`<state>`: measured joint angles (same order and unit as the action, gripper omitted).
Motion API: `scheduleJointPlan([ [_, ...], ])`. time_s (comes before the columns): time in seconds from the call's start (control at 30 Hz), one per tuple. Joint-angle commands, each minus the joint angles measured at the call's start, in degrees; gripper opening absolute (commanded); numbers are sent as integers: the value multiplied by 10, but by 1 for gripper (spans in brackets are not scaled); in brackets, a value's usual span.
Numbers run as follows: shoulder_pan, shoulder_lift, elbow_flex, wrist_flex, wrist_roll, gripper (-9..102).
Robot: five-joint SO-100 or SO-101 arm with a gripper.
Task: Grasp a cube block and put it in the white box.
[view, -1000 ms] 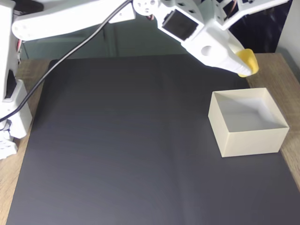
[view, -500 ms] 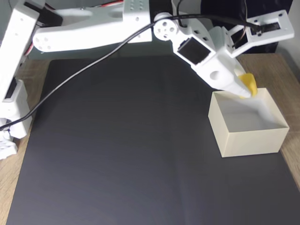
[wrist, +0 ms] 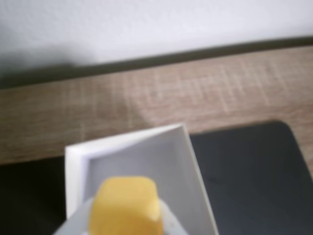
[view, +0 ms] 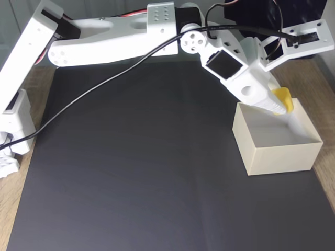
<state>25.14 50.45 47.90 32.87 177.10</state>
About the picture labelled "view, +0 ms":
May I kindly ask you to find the dark grey table mat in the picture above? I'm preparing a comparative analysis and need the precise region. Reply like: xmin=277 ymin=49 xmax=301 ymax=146
xmin=6 ymin=54 xmax=335 ymax=251

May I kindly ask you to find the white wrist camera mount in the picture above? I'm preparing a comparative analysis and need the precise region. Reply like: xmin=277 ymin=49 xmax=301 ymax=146
xmin=243 ymin=19 xmax=335 ymax=73

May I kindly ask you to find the white open cardboard box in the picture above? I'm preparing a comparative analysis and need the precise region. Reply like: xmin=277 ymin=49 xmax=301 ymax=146
xmin=232 ymin=98 xmax=324 ymax=176

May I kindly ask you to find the dark hanging cloth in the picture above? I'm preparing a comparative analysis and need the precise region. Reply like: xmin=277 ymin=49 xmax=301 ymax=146
xmin=224 ymin=0 xmax=328 ymax=60

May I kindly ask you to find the thin red black servo wire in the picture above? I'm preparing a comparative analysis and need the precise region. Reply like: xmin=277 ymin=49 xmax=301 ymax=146
xmin=205 ymin=0 xmax=284 ymax=61

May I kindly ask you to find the yellow cube block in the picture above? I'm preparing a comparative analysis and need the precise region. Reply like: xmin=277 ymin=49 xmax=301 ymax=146
xmin=271 ymin=87 xmax=294 ymax=116

